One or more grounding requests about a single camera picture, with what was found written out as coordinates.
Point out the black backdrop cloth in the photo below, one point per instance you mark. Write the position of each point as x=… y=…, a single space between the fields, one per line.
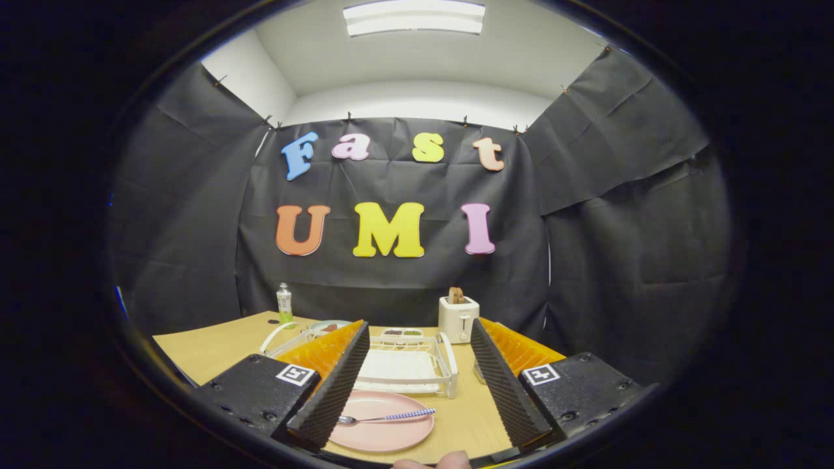
x=391 y=280

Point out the pink plate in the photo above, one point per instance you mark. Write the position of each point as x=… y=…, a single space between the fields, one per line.
x=391 y=433

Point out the ceiling light panel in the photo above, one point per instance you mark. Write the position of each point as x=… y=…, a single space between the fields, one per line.
x=414 y=18

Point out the white divided tray with beans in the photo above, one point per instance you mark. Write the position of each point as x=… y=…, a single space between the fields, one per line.
x=401 y=333

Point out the green dish soap bottle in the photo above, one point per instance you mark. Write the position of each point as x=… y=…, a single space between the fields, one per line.
x=285 y=306

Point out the light blue oval plate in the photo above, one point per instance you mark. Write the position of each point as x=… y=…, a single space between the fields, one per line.
x=316 y=325

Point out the white toaster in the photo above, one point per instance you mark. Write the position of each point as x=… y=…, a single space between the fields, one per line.
x=456 y=319

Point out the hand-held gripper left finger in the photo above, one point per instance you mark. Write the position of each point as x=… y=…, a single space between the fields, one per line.
x=335 y=391

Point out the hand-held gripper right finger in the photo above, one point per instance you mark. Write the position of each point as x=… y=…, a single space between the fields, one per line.
x=508 y=391

